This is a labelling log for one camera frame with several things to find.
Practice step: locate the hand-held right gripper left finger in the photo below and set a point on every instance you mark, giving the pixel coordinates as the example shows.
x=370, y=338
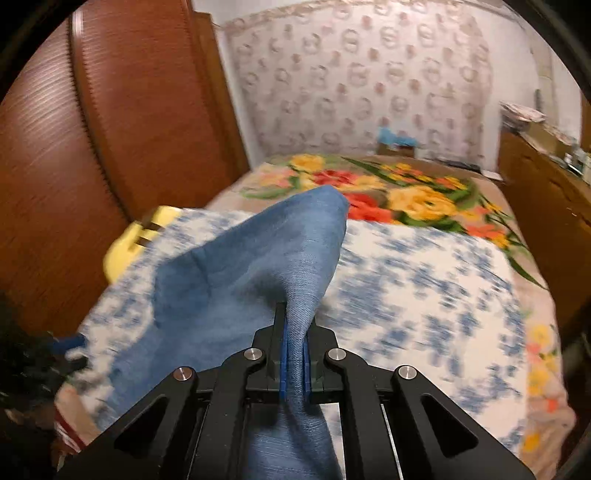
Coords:
x=284, y=360

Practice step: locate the blue denim pants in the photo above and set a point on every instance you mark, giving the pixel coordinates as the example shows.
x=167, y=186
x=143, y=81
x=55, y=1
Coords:
x=277, y=254

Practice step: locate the blue cloth on box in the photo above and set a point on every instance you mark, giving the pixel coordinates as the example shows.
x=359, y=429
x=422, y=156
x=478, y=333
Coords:
x=397, y=138

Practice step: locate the red striped cloth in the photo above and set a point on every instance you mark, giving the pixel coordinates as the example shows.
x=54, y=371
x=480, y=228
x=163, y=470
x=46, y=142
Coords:
x=69, y=429

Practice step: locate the wooden cabinet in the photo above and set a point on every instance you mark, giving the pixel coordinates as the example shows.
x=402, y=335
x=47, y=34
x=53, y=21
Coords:
x=540, y=198

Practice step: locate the yellow pillow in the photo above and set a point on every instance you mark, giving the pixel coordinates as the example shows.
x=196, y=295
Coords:
x=129, y=249

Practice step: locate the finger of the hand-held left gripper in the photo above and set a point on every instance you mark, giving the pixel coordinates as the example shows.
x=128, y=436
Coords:
x=69, y=344

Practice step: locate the beige flowered blanket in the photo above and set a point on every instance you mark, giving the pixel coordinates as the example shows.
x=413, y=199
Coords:
x=415, y=198

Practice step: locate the cardboard box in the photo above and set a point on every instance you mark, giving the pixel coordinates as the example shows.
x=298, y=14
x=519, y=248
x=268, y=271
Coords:
x=549, y=138

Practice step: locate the brown louvered wardrobe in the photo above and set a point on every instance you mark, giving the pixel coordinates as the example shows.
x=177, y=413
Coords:
x=138, y=138

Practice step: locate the stack of papers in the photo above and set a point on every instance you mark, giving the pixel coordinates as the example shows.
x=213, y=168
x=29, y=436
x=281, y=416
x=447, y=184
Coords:
x=521, y=114

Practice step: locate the patterned lace curtain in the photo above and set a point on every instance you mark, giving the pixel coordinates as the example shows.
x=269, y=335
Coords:
x=360, y=78

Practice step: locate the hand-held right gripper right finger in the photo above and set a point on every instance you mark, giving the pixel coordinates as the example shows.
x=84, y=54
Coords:
x=307, y=374

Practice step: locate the white blue floral quilt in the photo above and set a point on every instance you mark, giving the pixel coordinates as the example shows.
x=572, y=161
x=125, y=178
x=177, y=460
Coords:
x=415, y=300

